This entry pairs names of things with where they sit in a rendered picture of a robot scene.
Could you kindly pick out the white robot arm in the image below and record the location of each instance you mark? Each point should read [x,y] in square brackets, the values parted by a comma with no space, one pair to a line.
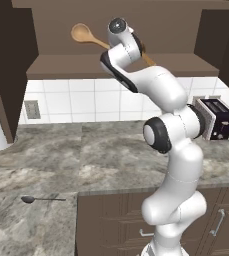
[179,160]

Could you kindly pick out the brown drawer front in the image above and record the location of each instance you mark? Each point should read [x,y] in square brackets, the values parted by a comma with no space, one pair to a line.
[109,223]

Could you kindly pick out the wooden spoon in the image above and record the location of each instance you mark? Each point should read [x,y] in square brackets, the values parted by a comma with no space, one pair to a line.
[82,34]

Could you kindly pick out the black and white toaster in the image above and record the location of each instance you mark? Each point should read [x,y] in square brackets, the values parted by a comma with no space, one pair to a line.
[221,118]

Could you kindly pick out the metallic spoon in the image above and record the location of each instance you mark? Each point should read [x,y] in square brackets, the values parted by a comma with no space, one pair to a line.
[28,199]

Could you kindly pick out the brown open wall cabinet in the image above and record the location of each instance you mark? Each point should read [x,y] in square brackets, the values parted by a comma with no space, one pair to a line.
[86,70]

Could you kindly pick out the grey wall outlet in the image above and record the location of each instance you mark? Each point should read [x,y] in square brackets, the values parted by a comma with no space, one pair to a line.
[32,109]

